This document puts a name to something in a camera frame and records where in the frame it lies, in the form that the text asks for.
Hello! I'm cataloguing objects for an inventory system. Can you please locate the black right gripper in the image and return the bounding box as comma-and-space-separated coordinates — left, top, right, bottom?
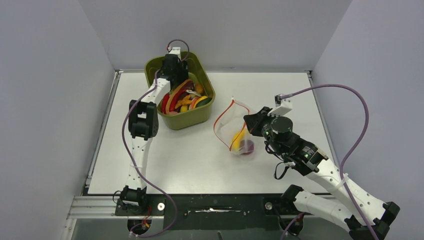
244, 106, 284, 156

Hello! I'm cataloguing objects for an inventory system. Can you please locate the dark green avocado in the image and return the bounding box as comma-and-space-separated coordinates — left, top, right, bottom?
196, 97, 212, 108

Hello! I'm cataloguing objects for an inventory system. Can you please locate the yellow banana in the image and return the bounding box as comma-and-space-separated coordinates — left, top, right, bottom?
179, 105, 189, 113

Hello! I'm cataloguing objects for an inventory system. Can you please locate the purple red onion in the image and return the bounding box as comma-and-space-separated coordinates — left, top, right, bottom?
238, 139, 255, 155

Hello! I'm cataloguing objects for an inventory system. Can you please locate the watermelon slice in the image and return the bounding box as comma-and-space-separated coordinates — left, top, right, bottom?
188, 96, 200, 110

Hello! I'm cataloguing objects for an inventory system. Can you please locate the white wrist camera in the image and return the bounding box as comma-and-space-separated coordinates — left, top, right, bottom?
267, 93, 293, 117
168, 46, 181, 59

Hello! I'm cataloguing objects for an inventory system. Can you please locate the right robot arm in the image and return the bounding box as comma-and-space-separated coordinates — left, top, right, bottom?
243, 107, 400, 240

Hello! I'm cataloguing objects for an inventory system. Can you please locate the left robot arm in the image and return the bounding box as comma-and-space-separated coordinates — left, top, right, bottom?
119, 53, 188, 211

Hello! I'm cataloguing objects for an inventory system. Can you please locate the short red chili pepper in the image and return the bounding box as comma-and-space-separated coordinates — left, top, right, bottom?
161, 93, 171, 115

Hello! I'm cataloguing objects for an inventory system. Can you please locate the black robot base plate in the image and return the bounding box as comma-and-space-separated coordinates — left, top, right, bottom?
114, 193, 299, 236

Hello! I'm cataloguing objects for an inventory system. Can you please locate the clear zip bag orange zipper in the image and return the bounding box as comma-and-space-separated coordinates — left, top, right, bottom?
213, 97, 254, 156

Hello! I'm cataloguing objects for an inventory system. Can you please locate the olive green plastic basket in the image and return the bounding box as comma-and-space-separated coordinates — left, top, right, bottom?
144, 51, 215, 130

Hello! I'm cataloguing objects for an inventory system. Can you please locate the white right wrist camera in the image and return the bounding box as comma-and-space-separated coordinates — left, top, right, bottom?
267, 93, 293, 117

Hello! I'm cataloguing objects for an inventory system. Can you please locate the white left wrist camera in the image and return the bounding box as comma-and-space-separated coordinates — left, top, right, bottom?
168, 46, 181, 59

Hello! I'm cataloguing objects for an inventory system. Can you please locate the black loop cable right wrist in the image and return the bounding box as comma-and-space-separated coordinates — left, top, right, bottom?
264, 140, 296, 181

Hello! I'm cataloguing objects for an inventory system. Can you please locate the long yellow chili pepper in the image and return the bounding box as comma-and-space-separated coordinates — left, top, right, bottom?
230, 129, 246, 155

